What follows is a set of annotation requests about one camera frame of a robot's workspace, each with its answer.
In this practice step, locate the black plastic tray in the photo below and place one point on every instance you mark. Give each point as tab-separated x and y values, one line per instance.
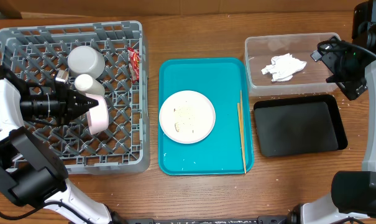
301	125

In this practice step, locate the clear plastic bin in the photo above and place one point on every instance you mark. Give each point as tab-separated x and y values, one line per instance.
259	50

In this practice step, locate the grey dishwasher rack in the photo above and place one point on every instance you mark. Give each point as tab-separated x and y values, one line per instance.
35	54

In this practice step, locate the wooden chopstick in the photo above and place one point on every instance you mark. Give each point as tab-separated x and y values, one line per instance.
241	130
242	109

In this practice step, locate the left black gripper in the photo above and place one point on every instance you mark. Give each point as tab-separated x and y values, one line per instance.
69	110

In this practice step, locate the grey bowl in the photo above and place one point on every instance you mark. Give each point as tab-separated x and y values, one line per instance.
86	60

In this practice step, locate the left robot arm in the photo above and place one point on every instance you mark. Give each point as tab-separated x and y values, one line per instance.
30	172

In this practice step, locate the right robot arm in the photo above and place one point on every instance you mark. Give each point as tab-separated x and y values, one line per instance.
353	193

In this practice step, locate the red sauce packet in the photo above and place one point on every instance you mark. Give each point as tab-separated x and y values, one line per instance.
134	64

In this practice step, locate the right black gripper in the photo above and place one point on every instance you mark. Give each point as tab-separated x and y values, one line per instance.
355	86

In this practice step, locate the teal plastic tray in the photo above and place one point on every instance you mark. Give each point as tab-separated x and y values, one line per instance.
220	80

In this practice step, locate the white napkin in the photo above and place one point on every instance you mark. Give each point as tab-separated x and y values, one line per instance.
283	67

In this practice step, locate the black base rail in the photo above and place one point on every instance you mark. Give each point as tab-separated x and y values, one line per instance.
266	219

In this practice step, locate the white plastic cup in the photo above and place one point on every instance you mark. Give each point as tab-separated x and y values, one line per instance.
85	83

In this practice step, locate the large white plate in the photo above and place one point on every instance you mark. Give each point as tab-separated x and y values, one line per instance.
187	117

